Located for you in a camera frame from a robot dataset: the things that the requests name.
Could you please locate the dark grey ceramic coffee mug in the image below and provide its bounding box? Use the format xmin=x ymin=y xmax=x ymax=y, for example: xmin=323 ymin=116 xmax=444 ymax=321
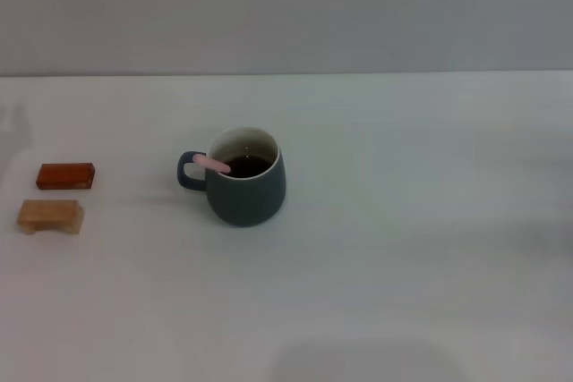
xmin=176 ymin=126 xmax=287 ymax=228

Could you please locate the pink handled metal spoon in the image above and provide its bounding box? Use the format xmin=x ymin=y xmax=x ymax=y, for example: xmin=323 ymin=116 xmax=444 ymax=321
xmin=192 ymin=153 xmax=233 ymax=174

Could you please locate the reddish brown wooden block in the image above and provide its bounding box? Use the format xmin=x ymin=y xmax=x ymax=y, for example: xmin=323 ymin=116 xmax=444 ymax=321
xmin=35 ymin=163 xmax=97 ymax=191

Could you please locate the light tan wooden block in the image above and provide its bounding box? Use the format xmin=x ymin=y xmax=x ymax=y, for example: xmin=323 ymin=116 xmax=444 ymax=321
xmin=16 ymin=199 xmax=85 ymax=236

